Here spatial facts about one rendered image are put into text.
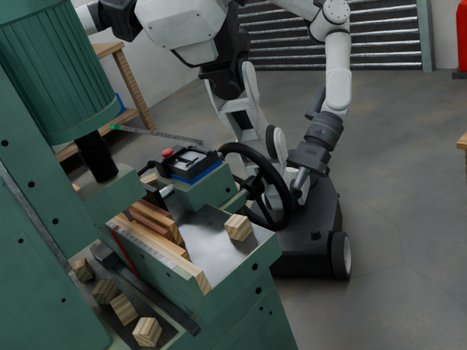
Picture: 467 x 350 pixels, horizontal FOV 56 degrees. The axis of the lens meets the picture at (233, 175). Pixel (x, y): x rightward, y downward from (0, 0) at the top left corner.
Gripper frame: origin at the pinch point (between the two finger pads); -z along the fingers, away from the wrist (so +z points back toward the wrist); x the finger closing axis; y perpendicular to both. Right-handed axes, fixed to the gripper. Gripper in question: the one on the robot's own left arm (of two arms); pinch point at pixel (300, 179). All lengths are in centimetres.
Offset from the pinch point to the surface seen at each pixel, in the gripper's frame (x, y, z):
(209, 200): 9.8, 17.9, -17.0
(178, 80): 315, -225, 117
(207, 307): -11.0, 30.5, -36.2
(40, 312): 10, 46, -51
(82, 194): 21, 42, -29
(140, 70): 322, -179, 97
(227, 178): 9.4, 16.0, -10.1
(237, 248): -8.1, 25.8, -24.3
